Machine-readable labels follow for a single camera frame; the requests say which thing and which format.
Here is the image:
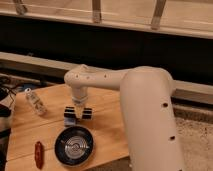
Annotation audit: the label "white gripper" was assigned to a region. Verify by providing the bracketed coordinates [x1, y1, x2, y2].
[64, 97, 92, 119]

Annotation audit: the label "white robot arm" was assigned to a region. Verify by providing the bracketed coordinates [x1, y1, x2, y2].
[64, 65, 186, 171]

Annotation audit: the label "black round pan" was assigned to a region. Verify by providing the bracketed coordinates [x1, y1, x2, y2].
[54, 126, 94, 166]

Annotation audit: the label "clear plastic bottle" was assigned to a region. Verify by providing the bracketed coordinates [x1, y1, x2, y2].
[25, 88, 47, 115]

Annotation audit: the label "red oblong object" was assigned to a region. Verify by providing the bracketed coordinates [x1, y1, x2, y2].
[34, 141, 43, 169]

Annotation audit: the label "black cables at left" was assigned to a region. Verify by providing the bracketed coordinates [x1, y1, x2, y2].
[0, 77, 17, 134]

